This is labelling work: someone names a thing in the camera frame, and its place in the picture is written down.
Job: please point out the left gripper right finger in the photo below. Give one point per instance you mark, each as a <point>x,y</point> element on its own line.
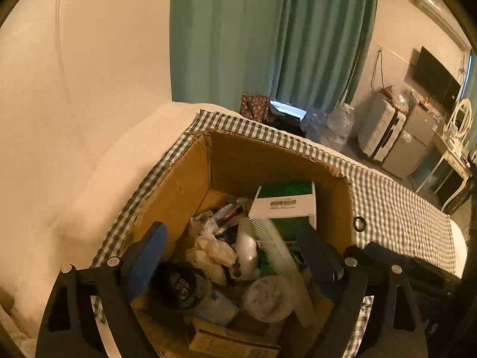
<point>326,266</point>

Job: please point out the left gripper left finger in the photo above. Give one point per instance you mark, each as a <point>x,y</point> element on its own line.
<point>68,327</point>

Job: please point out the white tape roll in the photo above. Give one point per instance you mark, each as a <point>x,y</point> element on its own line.
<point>270,299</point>

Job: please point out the white comb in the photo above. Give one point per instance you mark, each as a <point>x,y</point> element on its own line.
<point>284,265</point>

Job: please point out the green white carton box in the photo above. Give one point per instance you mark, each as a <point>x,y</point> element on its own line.
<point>289,206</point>

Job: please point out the silver foil snack packet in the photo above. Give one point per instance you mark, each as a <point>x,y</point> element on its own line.
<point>216,222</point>

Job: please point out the green small packet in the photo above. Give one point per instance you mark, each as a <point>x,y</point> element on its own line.
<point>264,264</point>

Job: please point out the white cylindrical bottle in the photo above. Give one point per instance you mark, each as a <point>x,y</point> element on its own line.
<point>246,250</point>

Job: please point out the green checkered tablecloth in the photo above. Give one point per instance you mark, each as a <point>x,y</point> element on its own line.
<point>395,217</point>

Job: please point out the grey mini fridge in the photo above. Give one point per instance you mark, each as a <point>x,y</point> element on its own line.
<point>410,147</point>

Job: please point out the oval white vanity mirror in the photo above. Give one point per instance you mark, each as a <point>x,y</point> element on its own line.
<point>460,120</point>

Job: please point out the clear plastic water jug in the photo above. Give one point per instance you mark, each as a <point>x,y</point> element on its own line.
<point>338,127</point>

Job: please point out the white suitcase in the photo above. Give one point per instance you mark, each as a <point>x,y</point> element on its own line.
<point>380,129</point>

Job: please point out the brown cardboard box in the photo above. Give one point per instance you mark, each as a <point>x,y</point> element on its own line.
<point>217,166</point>

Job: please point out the brown patterned bag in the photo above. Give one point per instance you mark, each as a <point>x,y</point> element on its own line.
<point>254,107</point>

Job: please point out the teal curtain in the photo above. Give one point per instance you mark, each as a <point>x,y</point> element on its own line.
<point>307,53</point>

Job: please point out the white air conditioner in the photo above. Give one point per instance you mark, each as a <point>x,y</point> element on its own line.
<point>438,15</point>

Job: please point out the black wall television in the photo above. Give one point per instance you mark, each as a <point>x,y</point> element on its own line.
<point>437,81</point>

